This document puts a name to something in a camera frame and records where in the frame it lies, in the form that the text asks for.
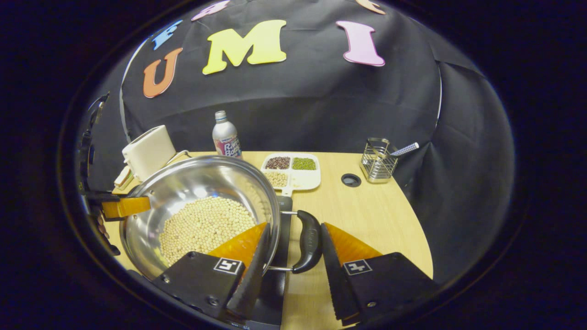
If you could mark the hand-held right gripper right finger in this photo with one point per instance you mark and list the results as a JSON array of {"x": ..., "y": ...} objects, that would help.
[{"x": 332, "y": 275}]

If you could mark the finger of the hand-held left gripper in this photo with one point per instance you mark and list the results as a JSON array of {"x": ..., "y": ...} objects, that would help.
[{"x": 126, "y": 207}]

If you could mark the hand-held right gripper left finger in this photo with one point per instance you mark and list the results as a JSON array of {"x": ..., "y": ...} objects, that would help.
[{"x": 250, "y": 279}]

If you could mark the black induction cooktop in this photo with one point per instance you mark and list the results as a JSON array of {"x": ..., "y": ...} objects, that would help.
[{"x": 275, "y": 284}]

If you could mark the stainless steel pot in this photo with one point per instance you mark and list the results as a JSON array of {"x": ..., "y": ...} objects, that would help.
[{"x": 192, "y": 183}]

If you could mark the sandwich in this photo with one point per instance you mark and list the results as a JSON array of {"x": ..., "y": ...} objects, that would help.
[{"x": 121, "y": 176}]

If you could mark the white toaster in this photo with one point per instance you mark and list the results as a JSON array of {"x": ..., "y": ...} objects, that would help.
[{"x": 149, "y": 151}]

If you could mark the soybeans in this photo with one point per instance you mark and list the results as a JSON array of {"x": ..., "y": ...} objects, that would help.
[{"x": 202, "y": 227}]

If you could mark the white divided bean tray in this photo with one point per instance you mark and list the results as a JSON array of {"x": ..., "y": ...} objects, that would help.
[{"x": 298, "y": 176}]

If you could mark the silver pink-label bottle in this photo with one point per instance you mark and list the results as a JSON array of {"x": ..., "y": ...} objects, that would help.
[{"x": 226, "y": 137}]

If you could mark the black backdrop cloth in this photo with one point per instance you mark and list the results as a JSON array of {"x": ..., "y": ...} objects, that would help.
[{"x": 302, "y": 101}]

